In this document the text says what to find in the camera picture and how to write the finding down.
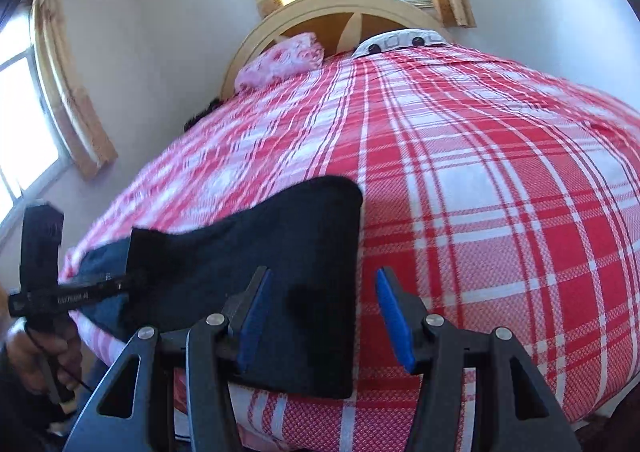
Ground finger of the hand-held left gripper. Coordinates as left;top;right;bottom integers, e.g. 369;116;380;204
106;271;149;296

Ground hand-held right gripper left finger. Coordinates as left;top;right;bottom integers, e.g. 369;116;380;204
62;266;274;452

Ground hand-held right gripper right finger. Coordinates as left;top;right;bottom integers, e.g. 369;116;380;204
374;267;584;452

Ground black pants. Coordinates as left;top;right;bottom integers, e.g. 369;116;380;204
76;175;364;401

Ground person's left hand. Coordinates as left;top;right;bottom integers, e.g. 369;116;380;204
5;321;84;396

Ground large sliding window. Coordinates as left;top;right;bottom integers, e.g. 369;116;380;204
0;6;67;235

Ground bed with red plaid sheet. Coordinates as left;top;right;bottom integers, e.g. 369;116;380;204
59;38;640;452

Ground dark bag beside bed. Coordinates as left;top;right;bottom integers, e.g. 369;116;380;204
182;98;222;133

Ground pink floral pillow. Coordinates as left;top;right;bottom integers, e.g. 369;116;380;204
234;32;326;90

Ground white patterned pillow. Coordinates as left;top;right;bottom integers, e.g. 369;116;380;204
352;30;454;58

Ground cream wooden headboard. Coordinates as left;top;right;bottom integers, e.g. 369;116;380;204
220;0;457;100

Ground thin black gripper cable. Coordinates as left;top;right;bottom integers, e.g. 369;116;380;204
24;326;95;394

